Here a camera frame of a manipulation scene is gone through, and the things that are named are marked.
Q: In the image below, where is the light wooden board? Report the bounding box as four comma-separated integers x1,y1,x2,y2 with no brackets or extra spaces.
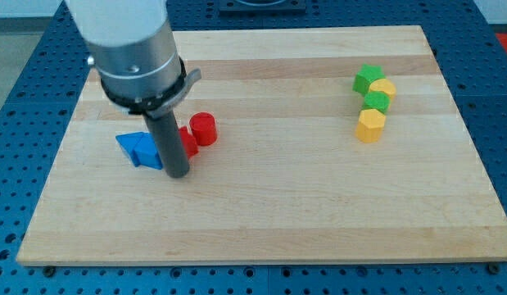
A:
16,25,507,266

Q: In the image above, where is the blue cube block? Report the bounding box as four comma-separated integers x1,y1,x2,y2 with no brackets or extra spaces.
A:
133,133,163,170

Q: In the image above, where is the red angular block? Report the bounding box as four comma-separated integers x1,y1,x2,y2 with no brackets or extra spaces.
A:
179,126,198,159

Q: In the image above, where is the yellow hexagon block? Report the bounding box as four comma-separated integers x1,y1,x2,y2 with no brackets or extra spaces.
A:
355,109,387,143

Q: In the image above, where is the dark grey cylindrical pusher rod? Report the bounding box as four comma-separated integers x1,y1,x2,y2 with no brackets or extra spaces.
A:
143,111,190,179

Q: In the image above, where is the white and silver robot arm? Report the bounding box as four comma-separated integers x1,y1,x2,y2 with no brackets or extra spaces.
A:
65,0,201,178

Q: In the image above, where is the red cylinder block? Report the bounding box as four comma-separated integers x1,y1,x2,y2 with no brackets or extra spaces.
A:
189,112,218,146

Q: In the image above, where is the green star block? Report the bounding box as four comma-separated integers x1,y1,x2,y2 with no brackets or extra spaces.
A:
352,64,386,96

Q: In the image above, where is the green cylinder block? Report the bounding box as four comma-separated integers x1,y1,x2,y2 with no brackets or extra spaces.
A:
362,91,391,115

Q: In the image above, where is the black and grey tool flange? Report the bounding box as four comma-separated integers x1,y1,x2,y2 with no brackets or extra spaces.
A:
101,57,201,119

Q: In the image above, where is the yellow cylinder block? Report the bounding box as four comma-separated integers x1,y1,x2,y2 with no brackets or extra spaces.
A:
369,78,397,102

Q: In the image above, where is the blue triangle block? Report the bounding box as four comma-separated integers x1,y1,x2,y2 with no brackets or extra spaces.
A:
115,132,144,167

